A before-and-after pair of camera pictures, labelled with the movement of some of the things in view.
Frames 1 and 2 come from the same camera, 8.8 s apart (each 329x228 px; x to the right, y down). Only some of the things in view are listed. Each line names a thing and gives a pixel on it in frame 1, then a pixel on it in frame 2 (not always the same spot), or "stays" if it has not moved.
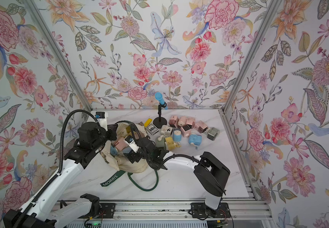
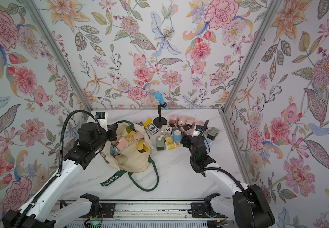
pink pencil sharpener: x=186 y=130 stays
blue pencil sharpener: x=177 y=135 stays
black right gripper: x=133 y=156 → x=188 y=138
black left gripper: x=112 y=132 stays
